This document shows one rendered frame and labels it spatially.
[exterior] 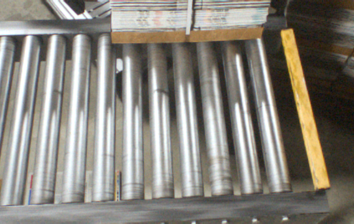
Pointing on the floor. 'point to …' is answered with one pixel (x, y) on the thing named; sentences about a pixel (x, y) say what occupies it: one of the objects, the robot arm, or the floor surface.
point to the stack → (340, 25)
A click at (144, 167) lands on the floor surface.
